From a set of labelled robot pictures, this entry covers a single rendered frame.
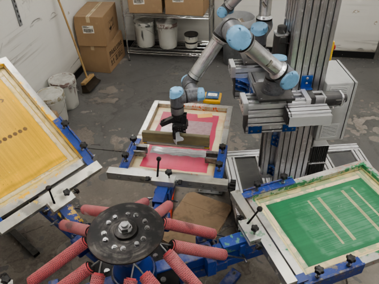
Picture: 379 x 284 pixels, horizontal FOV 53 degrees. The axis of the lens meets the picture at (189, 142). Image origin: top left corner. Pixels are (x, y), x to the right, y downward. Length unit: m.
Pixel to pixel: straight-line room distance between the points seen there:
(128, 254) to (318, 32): 1.72
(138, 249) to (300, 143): 1.81
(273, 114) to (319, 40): 0.53
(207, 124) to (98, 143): 1.80
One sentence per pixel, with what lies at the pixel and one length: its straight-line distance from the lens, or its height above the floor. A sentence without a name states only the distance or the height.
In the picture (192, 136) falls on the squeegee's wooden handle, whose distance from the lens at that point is 2.21.
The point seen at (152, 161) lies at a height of 0.96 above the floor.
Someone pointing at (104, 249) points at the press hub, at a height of 1.31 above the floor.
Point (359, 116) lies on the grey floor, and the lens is 4.72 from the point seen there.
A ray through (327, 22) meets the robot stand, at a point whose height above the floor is 1.62.
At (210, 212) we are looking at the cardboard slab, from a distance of 3.28.
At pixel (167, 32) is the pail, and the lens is 5.56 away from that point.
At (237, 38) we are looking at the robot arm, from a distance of 1.96.
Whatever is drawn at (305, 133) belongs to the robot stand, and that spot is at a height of 0.80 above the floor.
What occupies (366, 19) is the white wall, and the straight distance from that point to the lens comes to 5.89.
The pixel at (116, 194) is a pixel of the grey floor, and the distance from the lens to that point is 3.54.
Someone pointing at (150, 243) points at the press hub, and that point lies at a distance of 1.47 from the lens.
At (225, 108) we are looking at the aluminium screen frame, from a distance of 2.74.
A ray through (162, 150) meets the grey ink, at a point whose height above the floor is 0.96.
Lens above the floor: 2.47
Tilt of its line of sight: 38 degrees down
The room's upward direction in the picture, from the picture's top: 2 degrees counter-clockwise
